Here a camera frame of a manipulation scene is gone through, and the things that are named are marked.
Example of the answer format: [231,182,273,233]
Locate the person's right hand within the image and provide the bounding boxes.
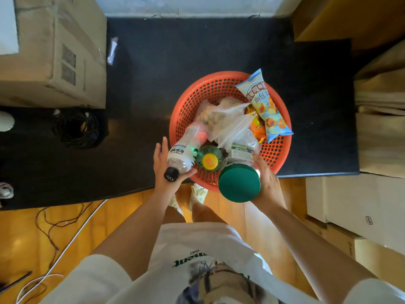
[252,152,286,213]

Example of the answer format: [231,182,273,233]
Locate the person's left hand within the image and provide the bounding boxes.
[153,137,197,195]

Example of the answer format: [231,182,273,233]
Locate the clear bottle with black cap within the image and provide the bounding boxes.
[163,123,208,183]

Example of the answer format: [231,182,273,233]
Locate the jar with green lid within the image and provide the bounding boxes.
[218,143,261,203]

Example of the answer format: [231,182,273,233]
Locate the person's right forearm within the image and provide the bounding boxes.
[261,204,379,304]

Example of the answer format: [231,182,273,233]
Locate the person's left forearm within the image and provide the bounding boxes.
[92,190,178,281]

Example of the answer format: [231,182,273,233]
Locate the person's right shoe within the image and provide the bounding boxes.
[189,183,209,211]

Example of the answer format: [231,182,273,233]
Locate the person's shoe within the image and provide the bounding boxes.
[189,183,209,211]
[169,195,184,216]

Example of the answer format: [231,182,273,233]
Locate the green bottle with yellow cap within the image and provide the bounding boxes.
[196,145,226,173]

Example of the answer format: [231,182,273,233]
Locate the person's left shoe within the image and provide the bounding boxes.
[169,195,184,216]

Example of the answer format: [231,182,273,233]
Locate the orange snack packet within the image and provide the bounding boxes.
[245,104,267,143]

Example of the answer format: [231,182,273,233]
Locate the person's right leg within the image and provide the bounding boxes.
[191,202,226,224]

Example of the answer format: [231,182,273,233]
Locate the person's leg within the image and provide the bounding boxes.
[162,206,186,224]
[191,202,226,224]

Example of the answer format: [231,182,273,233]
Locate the person's left leg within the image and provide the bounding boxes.
[162,206,186,224]

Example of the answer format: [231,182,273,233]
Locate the blue snack packet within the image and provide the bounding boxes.
[235,68,294,144]

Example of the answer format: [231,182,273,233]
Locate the clear plastic bag with snacks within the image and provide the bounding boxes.
[192,97,251,143]

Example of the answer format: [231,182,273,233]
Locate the white printed t-shirt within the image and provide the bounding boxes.
[39,221,405,304]

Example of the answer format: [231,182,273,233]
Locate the orange plastic basket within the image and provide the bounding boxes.
[169,71,292,193]

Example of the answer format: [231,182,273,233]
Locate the white carton box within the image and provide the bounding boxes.
[305,173,405,255]

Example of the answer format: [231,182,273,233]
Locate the beige folded cardboard stack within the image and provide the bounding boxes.
[354,39,405,179]

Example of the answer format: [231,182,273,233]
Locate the clear plastic wrapper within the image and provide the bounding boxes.
[107,37,118,66]

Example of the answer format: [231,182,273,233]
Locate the low brown cardboard box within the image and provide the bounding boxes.
[304,215,405,292]

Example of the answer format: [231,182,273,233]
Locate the large brown cardboard box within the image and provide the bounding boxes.
[0,0,107,109]

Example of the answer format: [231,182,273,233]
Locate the white round object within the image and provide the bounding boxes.
[0,111,15,133]

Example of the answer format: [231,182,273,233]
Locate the black rod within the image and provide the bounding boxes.
[0,271,33,294]

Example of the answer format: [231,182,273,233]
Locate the white flat box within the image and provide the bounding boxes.
[0,0,19,56]

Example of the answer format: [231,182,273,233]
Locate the black cable coil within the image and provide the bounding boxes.
[52,109,106,149]

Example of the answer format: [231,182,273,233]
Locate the white cable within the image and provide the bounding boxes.
[16,199,109,304]

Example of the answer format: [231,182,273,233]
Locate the thin red cable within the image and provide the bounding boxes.
[35,202,94,269]

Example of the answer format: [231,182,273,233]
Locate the white cord bundle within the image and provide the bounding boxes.
[0,182,15,200]

